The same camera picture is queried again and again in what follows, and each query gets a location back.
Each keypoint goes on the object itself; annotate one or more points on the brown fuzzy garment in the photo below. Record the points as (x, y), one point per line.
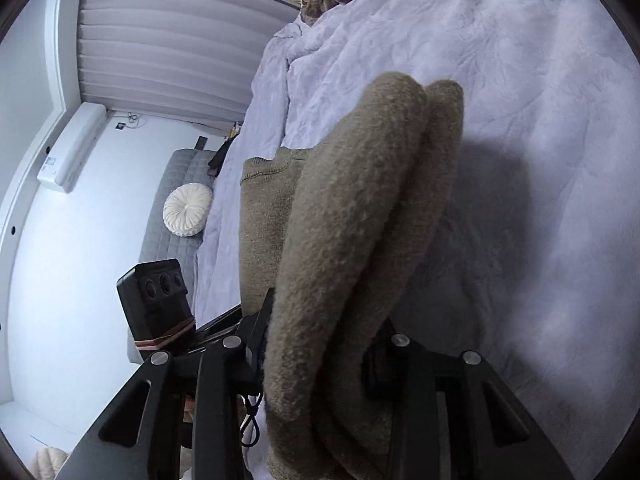
(317, 10)

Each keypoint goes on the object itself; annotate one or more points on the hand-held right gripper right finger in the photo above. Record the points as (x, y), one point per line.
(415, 385)

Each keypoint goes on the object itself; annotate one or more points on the lavender fuzzy blanket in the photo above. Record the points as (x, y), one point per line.
(525, 135)

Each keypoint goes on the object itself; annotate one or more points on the olive brown knit sweater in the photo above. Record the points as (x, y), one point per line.
(340, 235)

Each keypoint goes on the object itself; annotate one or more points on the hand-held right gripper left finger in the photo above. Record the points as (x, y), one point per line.
(252, 355)

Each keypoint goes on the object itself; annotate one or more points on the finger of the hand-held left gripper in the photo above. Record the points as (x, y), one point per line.
(215, 338)
(220, 319)

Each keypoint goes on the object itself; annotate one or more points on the grey pleated curtain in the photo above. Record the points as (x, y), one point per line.
(175, 60)

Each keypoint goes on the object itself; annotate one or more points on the cream knitted object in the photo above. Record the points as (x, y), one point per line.
(50, 465)

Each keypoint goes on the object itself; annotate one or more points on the black object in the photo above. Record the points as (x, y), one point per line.
(220, 157)

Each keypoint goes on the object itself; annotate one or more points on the white air conditioner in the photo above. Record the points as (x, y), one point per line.
(70, 150)

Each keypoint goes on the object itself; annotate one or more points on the grey quilted headboard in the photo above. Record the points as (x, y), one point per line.
(160, 255)

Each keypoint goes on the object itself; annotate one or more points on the round cream cushion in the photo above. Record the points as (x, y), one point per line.
(187, 210)

